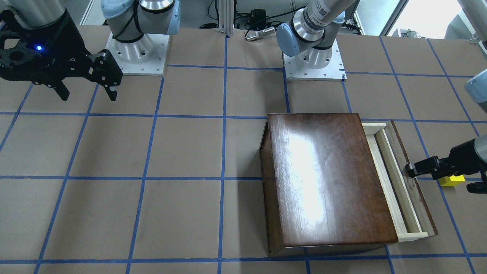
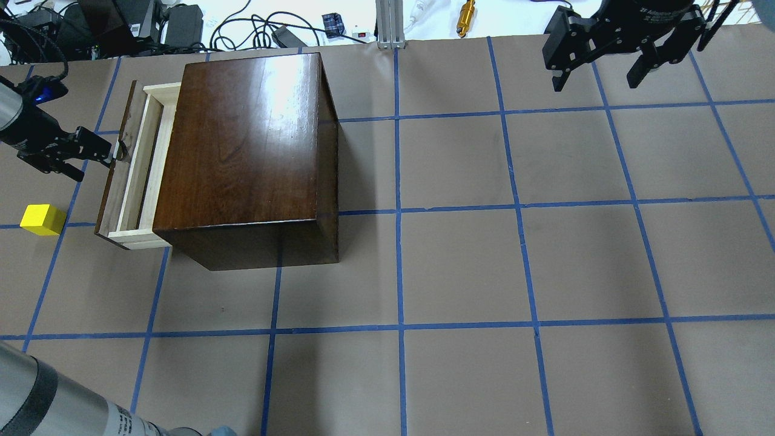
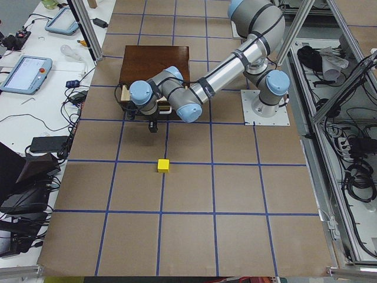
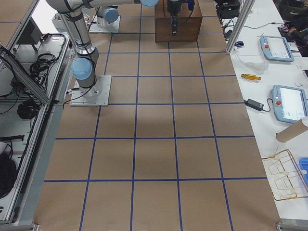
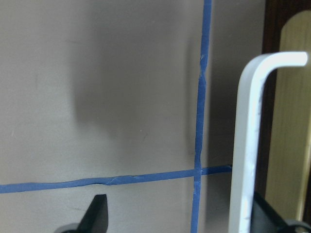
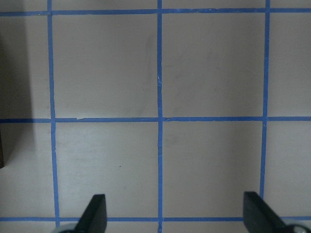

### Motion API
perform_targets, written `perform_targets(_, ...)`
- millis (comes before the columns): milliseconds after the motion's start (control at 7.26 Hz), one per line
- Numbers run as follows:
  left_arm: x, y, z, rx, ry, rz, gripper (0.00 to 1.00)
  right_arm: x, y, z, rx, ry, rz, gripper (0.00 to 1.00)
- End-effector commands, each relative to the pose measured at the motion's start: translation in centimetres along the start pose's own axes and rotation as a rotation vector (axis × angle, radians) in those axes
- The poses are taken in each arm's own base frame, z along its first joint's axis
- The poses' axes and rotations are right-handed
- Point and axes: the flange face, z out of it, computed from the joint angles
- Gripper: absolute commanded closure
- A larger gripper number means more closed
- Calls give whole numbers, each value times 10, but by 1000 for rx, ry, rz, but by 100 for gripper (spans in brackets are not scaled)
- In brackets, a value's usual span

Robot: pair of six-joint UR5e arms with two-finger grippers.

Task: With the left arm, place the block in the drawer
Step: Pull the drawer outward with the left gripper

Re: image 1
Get black power adapter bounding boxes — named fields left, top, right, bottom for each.
left=248, top=8, right=267, bottom=30

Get dark wooden drawer cabinet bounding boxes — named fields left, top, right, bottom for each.
left=259, top=113, right=398, bottom=257

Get silver cylindrical connector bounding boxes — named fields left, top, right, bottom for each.
left=245, top=26, right=275, bottom=42

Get light wood drawer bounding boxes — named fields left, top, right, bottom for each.
left=362, top=120, right=438, bottom=242

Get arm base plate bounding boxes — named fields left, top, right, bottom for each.
left=106, top=33, right=172, bottom=76
left=282, top=40, right=347, bottom=81

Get aluminium frame post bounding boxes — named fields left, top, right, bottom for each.
left=215, top=0, right=236, bottom=37

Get yellow block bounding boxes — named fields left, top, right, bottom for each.
left=438, top=175, right=466, bottom=187

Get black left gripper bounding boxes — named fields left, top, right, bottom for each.
left=403, top=138, right=487, bottom=194

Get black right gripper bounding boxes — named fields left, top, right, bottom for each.
left=1, top=10, right=123, bottom=101

